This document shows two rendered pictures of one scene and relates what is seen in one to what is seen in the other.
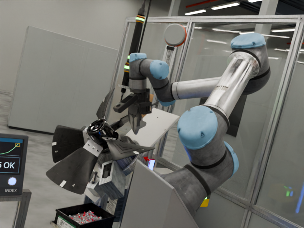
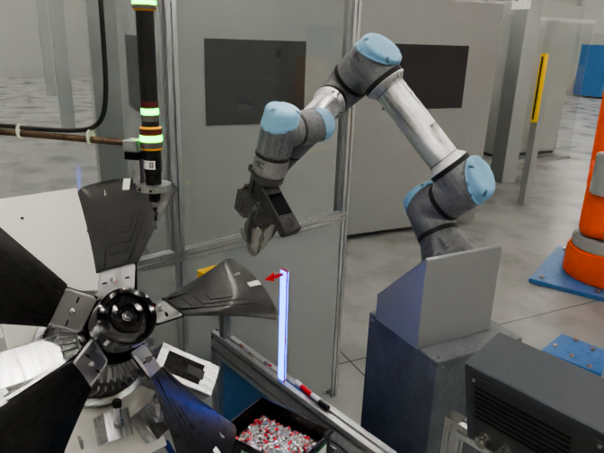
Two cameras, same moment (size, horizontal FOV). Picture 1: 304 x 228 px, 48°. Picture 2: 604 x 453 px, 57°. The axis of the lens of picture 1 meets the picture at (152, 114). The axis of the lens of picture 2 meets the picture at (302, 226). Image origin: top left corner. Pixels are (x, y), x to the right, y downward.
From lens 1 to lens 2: 197 cm
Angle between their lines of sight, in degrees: 91
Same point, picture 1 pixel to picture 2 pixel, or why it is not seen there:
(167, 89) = not seen: hidden behind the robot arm
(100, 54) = not seen: outside the picture
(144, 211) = (462, 294)
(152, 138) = (87, 263)
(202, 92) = not seen: hidden behind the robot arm
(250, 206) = (182, 255)
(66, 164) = (184, 429)
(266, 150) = (178, 168)
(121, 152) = (254, 300)
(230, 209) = (150, 281)
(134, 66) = (296, 137)
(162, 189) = (487, 255)
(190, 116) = (479, 173)
